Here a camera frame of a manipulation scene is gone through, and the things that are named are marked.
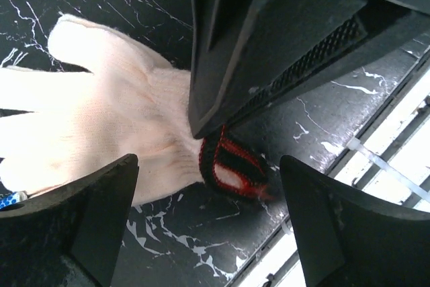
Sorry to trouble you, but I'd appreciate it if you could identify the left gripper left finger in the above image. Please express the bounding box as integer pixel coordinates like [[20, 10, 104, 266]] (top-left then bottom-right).
[[1, 154, 138, 286]]

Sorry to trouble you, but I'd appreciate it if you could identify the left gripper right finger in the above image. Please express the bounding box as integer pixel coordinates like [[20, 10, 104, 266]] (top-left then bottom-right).
[[279, 155, 429, 286]]

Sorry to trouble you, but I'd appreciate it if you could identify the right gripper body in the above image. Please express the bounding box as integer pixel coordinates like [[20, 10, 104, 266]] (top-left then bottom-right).
[[189, 0, 429, 138]]

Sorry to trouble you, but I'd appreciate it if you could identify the cream rubber glove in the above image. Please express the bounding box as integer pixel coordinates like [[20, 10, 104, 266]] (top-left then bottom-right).
[[1, 14, 268, 205]]

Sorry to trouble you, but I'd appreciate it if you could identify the blue dotted glove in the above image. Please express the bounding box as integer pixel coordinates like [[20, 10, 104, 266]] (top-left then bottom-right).
[[0, 192, 28, 211]]

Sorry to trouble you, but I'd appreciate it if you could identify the aluminium front rail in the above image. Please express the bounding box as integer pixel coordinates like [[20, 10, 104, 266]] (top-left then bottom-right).
[[228, 36, 430, 287]]

